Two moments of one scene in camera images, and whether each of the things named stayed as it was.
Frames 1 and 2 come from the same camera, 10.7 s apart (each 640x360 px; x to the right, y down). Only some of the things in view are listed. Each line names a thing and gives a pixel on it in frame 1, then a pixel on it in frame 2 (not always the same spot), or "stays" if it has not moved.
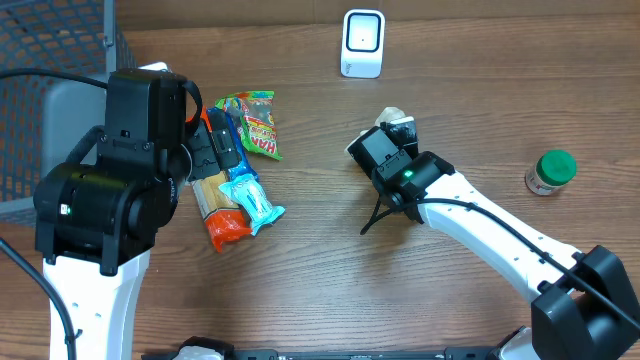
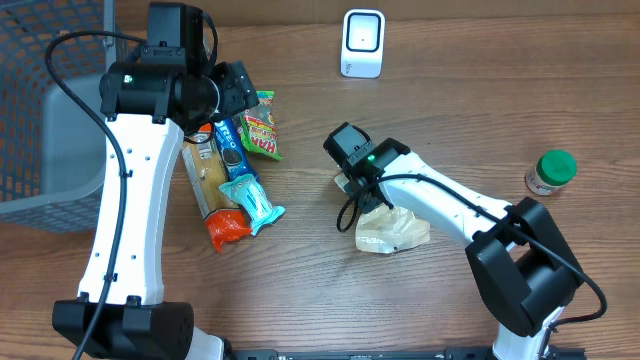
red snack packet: (224, 219) stays
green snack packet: (252, 113) stays
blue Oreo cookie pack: (241, 166) stays
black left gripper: (211, 160) -> (240, 91)
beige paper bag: (392, 115) -> (387, 230)
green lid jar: (553, 170) stays
